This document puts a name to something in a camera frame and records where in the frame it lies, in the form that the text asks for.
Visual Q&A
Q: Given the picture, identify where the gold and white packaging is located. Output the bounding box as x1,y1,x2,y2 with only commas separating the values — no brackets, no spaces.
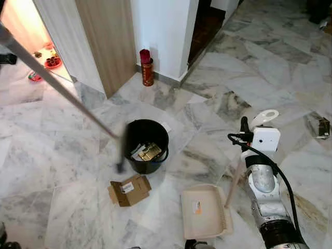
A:
130,142,163,162

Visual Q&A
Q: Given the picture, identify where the grey long-handled broom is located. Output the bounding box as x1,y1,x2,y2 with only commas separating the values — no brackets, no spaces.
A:
0,25,128,174

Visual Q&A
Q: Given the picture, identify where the light wooden door panel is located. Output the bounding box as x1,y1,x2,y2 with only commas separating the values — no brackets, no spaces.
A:
75,0,139,99

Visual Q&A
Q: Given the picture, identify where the small dark floor box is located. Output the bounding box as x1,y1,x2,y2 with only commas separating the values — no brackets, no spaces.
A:
311,117,331,140

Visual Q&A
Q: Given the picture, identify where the red cylindrical can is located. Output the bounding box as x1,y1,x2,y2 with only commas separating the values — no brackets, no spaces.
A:
139,49,155,87

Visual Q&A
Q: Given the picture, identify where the black plastic bucket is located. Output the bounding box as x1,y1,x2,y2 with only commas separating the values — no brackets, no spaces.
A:
123,119,170,175

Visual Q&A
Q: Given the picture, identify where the red offering plate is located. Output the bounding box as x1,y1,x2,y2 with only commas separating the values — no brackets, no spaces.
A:
44,56,63,70

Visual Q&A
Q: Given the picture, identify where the beige long-handled dustpan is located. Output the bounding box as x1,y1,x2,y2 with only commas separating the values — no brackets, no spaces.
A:
181,109,281,241

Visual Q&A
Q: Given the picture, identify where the grey right robot leg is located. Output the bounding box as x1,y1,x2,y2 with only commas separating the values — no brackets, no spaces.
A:
184,239,209,249

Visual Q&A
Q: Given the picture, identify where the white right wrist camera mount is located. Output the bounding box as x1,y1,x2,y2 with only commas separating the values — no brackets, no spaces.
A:
252,127,281,153

